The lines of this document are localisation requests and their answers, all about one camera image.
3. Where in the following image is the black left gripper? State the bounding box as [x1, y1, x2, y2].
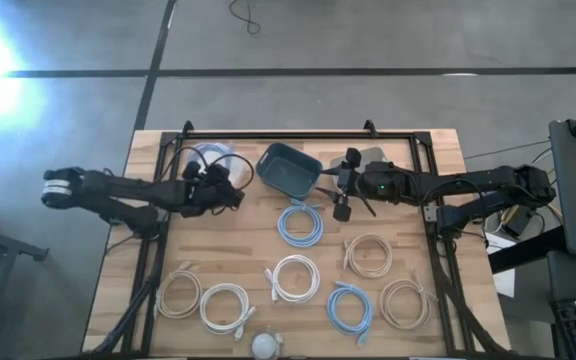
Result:
[182, 160, 247, 218]

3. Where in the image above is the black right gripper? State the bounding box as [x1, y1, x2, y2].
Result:
[332, 146, 412, 223]

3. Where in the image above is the blue cable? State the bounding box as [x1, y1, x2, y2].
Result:
[326, 280, 375, 349]
[276, 197, 325, 249]

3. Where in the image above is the beige cable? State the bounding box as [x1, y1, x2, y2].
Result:
[378, 272, 439, 331]
[153, 260, 204, 321]
[342, 233, 394, 280]

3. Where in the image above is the white cable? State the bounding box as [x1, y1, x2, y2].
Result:
[263, 253, 322, 305]
[198, 282, 258, 343]

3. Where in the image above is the grey plastic bin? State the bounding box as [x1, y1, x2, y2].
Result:
[328, 145, 387, 174]

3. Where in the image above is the teal plastic bin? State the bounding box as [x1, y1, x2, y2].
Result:
[255, 142, 324, 201]

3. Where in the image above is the black power adapter box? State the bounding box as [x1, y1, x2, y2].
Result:
[505, 207, 534, 239]

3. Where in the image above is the white paper sheet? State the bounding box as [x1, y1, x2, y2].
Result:
[485, 232, 517, 299]

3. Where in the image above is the black beam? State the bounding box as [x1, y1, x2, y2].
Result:
[487, 227, 567, 275]

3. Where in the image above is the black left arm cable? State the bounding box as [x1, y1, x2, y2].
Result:
[159, 145, 256, 194]

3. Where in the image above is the black metal table frame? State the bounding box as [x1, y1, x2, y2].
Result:
[90, 130, 512, 360]

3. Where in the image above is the black floor cable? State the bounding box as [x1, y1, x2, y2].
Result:
[227, 0, 263, 36]

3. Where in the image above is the grey floor cable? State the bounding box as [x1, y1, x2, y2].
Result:
[462, 139, 552, 161]

